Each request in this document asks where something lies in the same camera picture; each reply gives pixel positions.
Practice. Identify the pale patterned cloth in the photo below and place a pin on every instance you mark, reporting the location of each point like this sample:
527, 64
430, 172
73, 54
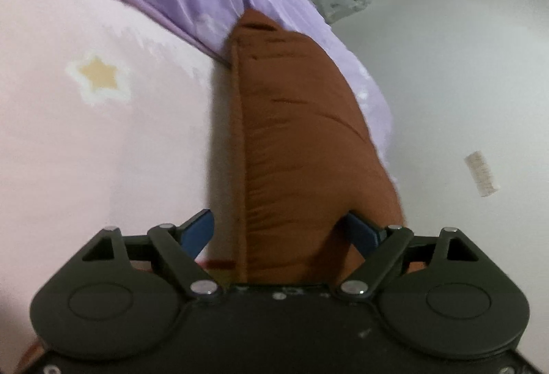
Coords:
345, 0

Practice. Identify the rust brown pillow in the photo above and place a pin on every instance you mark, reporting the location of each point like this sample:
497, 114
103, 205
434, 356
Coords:
291, 142

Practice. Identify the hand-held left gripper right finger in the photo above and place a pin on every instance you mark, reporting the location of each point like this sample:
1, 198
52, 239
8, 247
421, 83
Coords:
362, 236

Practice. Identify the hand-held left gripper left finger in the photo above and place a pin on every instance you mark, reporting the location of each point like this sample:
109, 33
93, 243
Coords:
199, 229

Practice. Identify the pink bed sheet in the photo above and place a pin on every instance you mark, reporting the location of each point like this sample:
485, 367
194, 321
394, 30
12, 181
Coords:
85, 168

